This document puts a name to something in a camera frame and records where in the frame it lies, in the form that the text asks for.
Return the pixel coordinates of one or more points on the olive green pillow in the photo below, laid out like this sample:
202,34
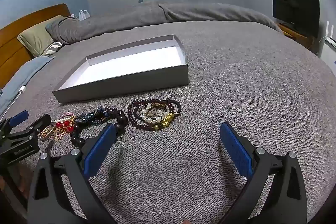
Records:
34,37

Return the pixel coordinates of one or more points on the grey rolled duvet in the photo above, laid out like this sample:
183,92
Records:
131,19

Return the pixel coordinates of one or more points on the zebra striped pillow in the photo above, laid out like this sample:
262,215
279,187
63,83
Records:
53,46

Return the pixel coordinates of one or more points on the white router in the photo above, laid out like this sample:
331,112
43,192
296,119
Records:
330,32

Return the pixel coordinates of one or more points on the white plastic bag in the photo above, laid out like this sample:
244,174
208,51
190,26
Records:
84,15

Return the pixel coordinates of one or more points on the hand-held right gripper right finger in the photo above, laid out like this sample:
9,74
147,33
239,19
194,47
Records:
236,147

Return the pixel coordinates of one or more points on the grey cardboard box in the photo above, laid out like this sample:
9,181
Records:
131,63

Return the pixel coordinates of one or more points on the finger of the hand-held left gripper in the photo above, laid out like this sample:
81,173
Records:
36,126
18,117

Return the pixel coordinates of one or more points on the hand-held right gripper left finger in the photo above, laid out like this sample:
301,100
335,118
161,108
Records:
99,150

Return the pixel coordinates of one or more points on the person's left hand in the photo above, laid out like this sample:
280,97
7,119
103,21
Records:
22,176

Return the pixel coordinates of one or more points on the black flat screen television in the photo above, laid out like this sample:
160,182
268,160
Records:
296,8

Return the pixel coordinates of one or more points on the light blue blanket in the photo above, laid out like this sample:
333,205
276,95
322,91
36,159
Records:
15,74

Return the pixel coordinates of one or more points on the wooden headboard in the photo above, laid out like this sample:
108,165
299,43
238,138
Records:
10,37

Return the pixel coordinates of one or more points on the white appliance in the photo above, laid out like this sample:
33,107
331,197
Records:
328,53

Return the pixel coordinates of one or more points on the wooden television stand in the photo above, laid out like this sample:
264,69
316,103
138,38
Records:
296,35

